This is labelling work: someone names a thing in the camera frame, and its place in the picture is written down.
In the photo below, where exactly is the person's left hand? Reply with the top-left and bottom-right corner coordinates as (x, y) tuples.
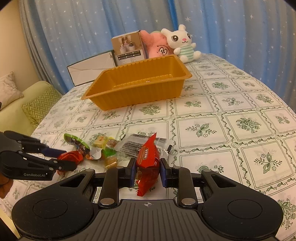
(0, 174), (14, 199)

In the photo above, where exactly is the green snack bag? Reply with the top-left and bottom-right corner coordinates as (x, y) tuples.
(63, 133), (119, 160)

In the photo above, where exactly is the blue star curtain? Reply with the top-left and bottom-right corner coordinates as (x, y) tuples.
(18, 0), (296, 105)

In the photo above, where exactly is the orange plastic tray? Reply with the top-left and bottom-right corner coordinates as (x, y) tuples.
(81, 55), (192, 111)

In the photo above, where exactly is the pink plush toy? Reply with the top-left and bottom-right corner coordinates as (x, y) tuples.
(139, 30), (173, 58)

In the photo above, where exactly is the clear dark snack packet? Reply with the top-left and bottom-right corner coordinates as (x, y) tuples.
(115, 133), (173, 157)

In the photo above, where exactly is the white rabbit plush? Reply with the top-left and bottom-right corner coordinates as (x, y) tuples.
(161, 24), (201, 63)

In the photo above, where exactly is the red square snack packet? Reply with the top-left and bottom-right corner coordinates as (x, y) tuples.
(57, 151), (84, 172)

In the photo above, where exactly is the beige cushion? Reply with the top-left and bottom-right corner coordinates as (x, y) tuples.
(0, 72), (23, 110)

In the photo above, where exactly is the brown product box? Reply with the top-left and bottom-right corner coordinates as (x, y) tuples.
(111, 31), (147, 66)

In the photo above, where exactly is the yellow-green sofa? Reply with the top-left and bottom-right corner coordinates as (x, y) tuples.
(0, 81), (62, 136)

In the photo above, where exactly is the green zigzag cushion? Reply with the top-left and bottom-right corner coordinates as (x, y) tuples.
(22, 87), (62, 128)

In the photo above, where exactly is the small caramel candy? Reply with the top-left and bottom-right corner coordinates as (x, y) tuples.
(104, 156), (118, 169)

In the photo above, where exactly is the white flat box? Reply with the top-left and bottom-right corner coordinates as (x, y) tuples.
(67, 50), (117, 86)

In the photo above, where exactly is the yellow candy packet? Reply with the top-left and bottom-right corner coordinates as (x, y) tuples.
(92, 135), (114, 149)

